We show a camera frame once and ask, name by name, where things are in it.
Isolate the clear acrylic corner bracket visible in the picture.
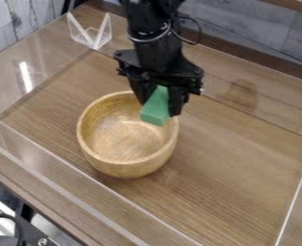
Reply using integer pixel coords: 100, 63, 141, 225
67, 12, 112, 50

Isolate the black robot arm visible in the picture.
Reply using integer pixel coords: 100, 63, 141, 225
115, 0, 205, 117

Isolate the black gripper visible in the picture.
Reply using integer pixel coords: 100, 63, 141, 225
115, 30, 205, 116

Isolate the green rectangular stick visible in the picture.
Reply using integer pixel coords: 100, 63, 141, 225
141, 86, 171, 126

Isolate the black metal table leg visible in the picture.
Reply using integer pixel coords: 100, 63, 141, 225
16, 203, 59, 246

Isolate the wooden bowl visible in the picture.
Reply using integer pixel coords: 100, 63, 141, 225
76, 90, 181, 179

